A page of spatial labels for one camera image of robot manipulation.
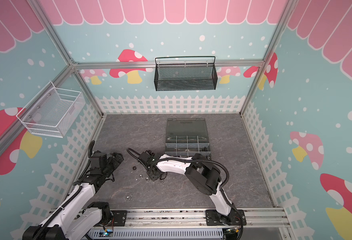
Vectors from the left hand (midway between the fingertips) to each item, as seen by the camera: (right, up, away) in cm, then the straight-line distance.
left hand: (118, 161), depth 87 cm
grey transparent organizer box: (+40, +14, +13) cm, 44 cm away
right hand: (+21, -7, +2) cm, 23 cm away
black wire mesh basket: (+39, +55, +7) cm, 68 cm away
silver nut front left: (+8, -18, -6) cm, 21 cm away
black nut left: (+8, -5, +5) cm, 10 cm away
